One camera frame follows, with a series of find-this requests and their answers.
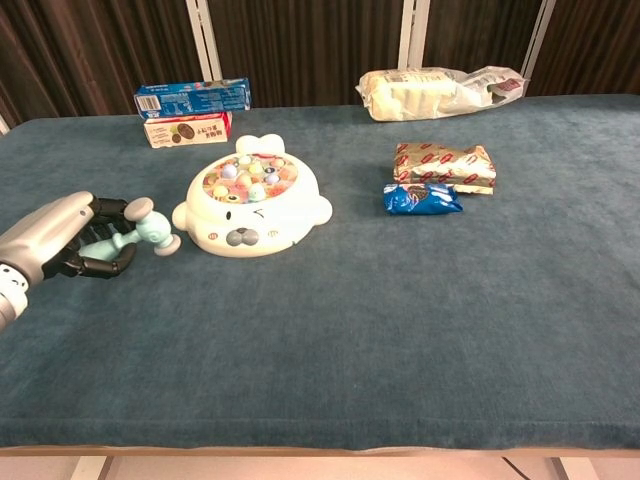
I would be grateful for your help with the white metal frame post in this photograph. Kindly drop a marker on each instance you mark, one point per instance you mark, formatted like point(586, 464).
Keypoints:
point(202, 35)
point(539, 35)
point(414, 30)
point(3, 124)

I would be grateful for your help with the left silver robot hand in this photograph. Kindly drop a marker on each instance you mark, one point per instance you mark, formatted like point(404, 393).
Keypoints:
point(45, 235)

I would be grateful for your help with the mint green toy hammer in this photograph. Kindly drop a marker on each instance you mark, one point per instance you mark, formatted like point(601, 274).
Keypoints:
point(155, 230)

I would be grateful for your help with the gold foil snack packet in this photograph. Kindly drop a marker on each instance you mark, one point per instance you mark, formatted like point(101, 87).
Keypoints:
point(440, 165)

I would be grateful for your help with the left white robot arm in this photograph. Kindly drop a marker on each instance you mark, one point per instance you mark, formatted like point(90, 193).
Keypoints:
point(10, 300)

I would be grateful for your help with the teal blue table cloth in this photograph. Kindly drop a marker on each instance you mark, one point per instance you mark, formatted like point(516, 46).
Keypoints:
point(350, 325)

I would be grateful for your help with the white and red cookie box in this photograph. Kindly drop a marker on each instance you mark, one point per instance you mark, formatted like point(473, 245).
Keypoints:
point(210, 131)

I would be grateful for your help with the white seal whack-a-mole toy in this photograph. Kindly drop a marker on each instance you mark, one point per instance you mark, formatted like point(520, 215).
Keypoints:
point(300, 210)

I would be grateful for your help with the dark brown pleated curtain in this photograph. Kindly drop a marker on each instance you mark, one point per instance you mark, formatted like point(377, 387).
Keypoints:
point(310, 45)

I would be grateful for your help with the clear plastic bread bag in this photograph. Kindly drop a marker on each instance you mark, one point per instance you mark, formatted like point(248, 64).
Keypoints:
point(410, 95)

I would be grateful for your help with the blue Oreo snack packet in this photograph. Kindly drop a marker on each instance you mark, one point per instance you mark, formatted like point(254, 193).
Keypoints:
point(420, 200)

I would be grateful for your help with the blue Oreo cookie box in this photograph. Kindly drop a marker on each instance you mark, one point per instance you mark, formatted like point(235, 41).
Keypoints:
point(195, 97)

